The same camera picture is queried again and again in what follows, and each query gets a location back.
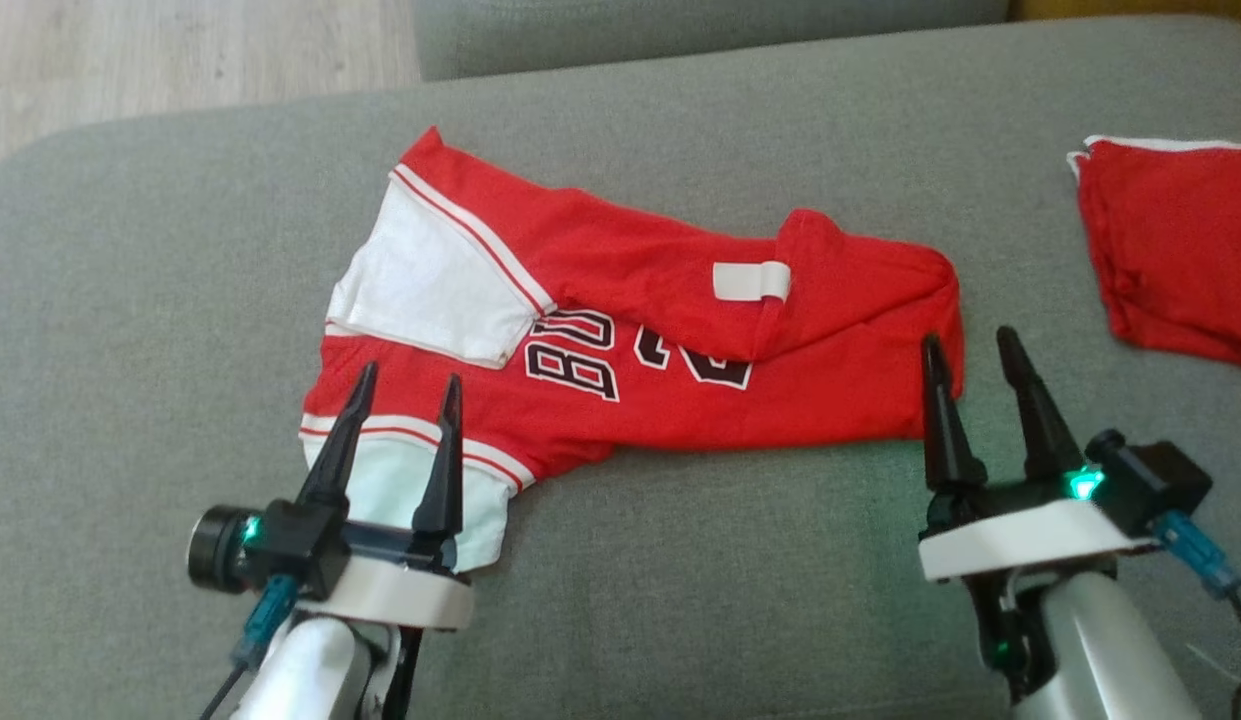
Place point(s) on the yellow cushion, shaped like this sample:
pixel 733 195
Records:
pixel 1130 8

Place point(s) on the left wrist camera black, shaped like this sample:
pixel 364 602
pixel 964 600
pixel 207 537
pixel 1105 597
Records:
pixel 290 545

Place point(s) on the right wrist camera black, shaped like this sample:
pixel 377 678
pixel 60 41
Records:
pixel 1160 480

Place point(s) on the grey fabric sofa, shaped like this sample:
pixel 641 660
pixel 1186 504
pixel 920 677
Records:
pixel 680 600

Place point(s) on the red white basketball jersey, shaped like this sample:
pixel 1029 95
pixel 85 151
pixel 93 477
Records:
pixel 630 260

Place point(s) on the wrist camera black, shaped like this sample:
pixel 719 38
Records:
pixel 290 545
pixel 1160 480

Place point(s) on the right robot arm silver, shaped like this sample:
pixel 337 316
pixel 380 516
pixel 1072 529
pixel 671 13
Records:
pixel 1100 640

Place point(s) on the red basketball shorts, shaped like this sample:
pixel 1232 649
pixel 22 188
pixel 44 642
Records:
pixel 1180 240

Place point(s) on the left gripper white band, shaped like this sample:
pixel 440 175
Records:
pixel 410 595

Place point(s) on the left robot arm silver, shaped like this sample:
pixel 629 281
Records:
pixel 310 670

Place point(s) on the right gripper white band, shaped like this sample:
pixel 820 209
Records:
pixel 1020 535

